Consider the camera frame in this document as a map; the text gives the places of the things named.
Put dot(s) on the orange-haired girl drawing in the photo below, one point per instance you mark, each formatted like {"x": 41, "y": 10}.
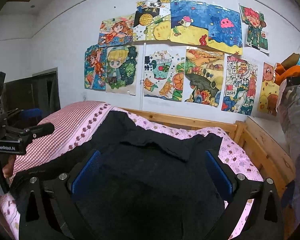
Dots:
{"x": 116, "y": 31}

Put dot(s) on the autumn landscape drawing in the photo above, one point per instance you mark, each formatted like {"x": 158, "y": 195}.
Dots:
{"x": 204, "y": 75}

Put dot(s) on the person's left hand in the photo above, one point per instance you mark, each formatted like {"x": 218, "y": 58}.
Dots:
{"x": 7, "y": 170}

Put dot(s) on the blond boy drawing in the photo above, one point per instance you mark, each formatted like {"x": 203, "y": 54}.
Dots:
{"x": 121, "y": 69}

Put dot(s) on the swimming girl drawing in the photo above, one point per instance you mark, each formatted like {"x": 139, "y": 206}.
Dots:
{"x": 95, "y": 68}

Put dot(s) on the black padded jacket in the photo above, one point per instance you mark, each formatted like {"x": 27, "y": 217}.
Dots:
{"x": 149, "y": 186}

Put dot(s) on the plastic bag of clothes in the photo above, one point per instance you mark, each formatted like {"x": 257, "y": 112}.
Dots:
{"x": 289, "y": 116}

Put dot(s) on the wooden bed frame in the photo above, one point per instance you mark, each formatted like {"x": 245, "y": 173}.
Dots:
{"x": 264, "y": 152}

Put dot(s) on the white wall conduit pipe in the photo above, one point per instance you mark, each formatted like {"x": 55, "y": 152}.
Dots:
{"x": 64, "y": 29}

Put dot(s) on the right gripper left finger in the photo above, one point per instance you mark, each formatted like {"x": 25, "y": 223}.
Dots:
{"x": 72, "y": 186}

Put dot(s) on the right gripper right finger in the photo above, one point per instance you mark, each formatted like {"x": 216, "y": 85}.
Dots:
{"x": 235, "y": 189}

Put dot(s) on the yellow bear drawing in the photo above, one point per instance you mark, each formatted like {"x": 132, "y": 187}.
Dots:
{"x": 269, "y": 91}

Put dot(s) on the red-haired character drawing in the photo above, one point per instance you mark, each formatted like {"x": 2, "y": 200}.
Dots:
{"x": 256, "y": 36}

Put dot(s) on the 2024 dragon drawing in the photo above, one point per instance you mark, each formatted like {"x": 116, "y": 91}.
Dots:
{"x": 240, "y": 86}

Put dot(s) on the pink apple-print quilt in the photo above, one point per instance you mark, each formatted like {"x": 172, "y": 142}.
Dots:
{"x": 76, "y": 123}

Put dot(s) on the blue sea jellyfish drawing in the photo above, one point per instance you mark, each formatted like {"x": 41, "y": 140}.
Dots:
{"x": 201, "y": 24}

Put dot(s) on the pineapple yellow drawing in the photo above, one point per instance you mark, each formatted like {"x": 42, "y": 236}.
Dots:
{"x": 152, "y": 21}

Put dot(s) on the orange fabric on bag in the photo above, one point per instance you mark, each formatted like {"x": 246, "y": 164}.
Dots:
{"x": 290, "y": 67}

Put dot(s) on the dark wardrobe cabinet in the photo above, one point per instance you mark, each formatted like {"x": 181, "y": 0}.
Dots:
{"x": 27, "y": 101}

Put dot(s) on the juice and oranges drawing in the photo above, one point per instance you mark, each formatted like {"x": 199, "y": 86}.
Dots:
{"x": 164, "y": 68}

